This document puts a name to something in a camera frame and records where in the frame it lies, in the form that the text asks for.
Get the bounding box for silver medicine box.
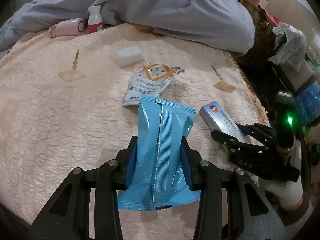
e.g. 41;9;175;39
199;101;246;142

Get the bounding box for blue plastic wrapper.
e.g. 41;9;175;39
118;95;200;211

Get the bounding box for silver orange snack packet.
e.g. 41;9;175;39
123;64;184;106

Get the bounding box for white foam block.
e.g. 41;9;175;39
117;46;143;67

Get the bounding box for right hand white glove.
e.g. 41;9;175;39
259;176;303;211

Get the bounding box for blue packaged tissue pack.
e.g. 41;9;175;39
295;81;320;126

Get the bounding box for white plastic bag pile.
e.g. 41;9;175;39
268;22;307;71

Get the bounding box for wooden baby crib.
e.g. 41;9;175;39
237;0;274;30

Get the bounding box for pink quilted bedspread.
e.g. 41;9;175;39
1;24;267;239

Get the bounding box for grey-blue duvet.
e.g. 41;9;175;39
1;0;255;54

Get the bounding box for small white pink bottle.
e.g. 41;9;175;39
88;5;103;33

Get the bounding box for pink rolled case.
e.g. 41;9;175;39
47;18;85;38

